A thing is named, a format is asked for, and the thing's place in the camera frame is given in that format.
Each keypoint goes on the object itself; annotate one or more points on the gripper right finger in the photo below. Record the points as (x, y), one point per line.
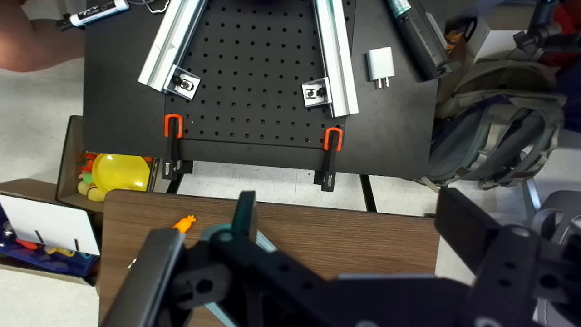
(515, 265)

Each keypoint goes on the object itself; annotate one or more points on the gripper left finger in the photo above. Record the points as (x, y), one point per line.
(143, 283)

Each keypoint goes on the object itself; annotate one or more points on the white box with blue items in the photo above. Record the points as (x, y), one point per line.
(43, 232)

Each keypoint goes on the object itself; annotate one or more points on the yellow plastic toy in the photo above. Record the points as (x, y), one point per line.
(121, 172)

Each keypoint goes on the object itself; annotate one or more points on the grey green backpack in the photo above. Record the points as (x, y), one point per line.
(497, 127)

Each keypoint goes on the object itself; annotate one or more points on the open cardboard box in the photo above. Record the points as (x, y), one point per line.
(70, 163)

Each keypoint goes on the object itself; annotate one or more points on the orange black bar clamp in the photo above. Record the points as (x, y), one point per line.
(175, 141)
(332, 156)

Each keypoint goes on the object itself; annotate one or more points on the black perforated breadboard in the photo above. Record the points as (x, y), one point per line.
(261, 72)

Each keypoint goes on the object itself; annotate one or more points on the black cylindrical tool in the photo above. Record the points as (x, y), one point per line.
(421, 36)

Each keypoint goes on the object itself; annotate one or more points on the black white marker pen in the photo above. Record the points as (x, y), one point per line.
(97, 10)

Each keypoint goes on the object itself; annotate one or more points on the metal corner bracket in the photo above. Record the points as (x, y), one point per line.
(317, 92)
(183, 81)

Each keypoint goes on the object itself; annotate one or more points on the aluminium extrusion rail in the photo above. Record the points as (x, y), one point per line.
(174, 38)
(337, 54)

